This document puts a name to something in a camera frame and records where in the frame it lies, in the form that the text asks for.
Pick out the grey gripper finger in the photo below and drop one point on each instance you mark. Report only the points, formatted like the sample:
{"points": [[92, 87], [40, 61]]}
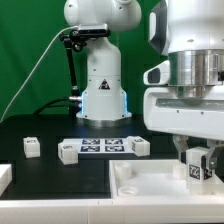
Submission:
{"points": [[180, 143], [210, 159]]}

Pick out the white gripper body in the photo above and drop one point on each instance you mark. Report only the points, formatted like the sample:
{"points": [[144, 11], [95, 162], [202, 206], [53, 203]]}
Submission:
{"points": [[164, 112]]}

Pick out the white square table top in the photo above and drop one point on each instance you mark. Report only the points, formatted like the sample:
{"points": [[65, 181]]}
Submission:
{"points": [[153, 178]]}

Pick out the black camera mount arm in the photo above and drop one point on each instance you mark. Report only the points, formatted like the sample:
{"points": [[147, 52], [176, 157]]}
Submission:
{"points": [[71, 63]]}

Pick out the white left fence block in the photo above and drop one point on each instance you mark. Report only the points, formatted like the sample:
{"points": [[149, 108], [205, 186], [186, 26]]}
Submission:
{"points": [[5, 177]]}

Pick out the grey camera on mount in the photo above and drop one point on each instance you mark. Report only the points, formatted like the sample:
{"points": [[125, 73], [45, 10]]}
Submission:
{"points": [[92, 31]]}

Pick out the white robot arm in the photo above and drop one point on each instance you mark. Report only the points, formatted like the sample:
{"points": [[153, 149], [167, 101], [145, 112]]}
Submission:
{"points": [[185, 94]]}

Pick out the white front fence rail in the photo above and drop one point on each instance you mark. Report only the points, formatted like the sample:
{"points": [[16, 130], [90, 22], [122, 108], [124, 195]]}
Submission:
{"points": [[107, 212]]}

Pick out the fiducial marker sheet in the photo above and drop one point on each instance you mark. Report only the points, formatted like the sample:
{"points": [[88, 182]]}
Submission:
{"points": [[99, 145]]}

